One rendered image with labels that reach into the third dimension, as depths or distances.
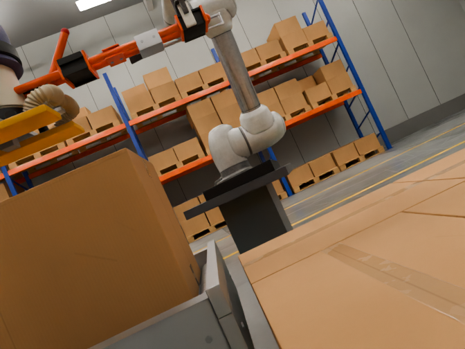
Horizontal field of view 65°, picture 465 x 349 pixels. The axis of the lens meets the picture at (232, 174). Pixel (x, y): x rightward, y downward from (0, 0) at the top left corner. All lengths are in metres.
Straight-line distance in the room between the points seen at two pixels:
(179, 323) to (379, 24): 11.63
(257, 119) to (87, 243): 1.11
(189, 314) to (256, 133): 1.19
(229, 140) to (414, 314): 1.40
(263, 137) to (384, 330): 1.39
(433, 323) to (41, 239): 0.77
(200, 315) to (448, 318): 0.43
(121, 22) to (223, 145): 9.19
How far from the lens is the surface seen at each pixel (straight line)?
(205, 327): 0.74
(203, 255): 1.37
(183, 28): 1.12
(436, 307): 0.50
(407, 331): 0.47
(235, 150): 1.76
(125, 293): 0.89
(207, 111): 8.50
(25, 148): 1.23
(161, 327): 0.75
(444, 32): 13.04
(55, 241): 0.91
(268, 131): 1.78
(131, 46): 1.12
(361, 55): 11.44
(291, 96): 8.92
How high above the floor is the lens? 0.77
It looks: 2 degrees up
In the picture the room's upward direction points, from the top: 25 degrees counter-clockwise
